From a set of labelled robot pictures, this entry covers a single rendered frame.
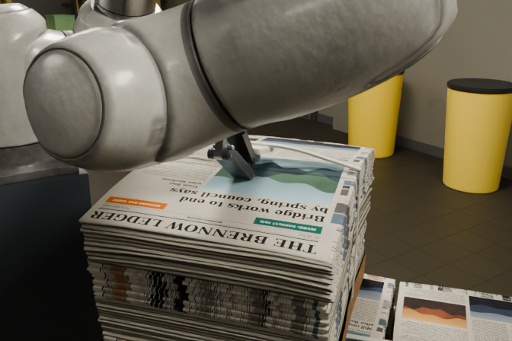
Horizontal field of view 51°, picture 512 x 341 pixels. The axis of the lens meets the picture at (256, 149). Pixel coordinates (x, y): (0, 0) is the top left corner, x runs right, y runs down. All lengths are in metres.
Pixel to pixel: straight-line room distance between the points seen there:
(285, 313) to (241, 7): 0.36
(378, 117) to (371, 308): 3.50
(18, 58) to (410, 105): 4.05
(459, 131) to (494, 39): 0.80
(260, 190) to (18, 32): 0.47
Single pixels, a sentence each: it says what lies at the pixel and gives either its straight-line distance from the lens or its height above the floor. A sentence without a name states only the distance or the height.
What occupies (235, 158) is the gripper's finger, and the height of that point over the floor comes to 1.12.
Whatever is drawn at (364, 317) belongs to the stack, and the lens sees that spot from 0.86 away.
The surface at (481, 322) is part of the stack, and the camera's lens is 0.90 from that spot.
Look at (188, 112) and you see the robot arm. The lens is 0.36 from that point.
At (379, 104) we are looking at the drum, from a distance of 4.29.
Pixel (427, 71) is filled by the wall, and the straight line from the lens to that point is 4.58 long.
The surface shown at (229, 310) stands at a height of 0.96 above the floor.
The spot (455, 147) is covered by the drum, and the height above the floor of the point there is 0.30.
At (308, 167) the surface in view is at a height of 1.08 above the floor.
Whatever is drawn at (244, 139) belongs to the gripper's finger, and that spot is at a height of 1.13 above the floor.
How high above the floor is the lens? 1.30
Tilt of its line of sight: 17 degrees down
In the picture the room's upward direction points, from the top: straight up
